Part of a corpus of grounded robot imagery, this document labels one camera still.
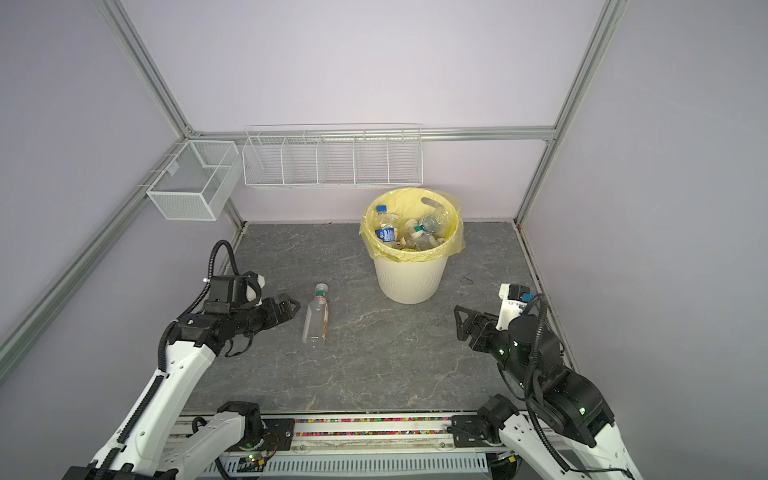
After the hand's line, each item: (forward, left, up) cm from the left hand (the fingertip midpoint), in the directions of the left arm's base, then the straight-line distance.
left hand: (286, 315), depth 77 cm
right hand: (-9, -44, +12) cm, 47 cm away
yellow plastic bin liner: (+33, -36, +7) cm, 49 cm away
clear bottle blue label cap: (+24, -27, +7) cm, 37 cm away
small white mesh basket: (+47, +35, +8) cm, 59 cm away
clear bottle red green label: (+5, -4, -14) cm, 15 cm away
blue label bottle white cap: (+23, -42, +8) cm, 49 cm away
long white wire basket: (+51, -11, +13) cm, 54 cm away
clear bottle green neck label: (+22, -37, +2) cm, 43 cm away
